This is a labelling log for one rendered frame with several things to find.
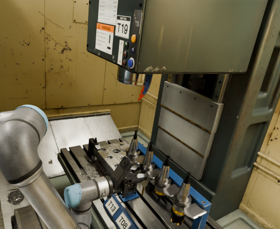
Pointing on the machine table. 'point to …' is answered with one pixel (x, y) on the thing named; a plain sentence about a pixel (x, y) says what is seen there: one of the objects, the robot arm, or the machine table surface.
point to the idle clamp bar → (163, 197)
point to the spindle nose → (130, 77)
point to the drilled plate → (108, 164)
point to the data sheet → (108, 11)
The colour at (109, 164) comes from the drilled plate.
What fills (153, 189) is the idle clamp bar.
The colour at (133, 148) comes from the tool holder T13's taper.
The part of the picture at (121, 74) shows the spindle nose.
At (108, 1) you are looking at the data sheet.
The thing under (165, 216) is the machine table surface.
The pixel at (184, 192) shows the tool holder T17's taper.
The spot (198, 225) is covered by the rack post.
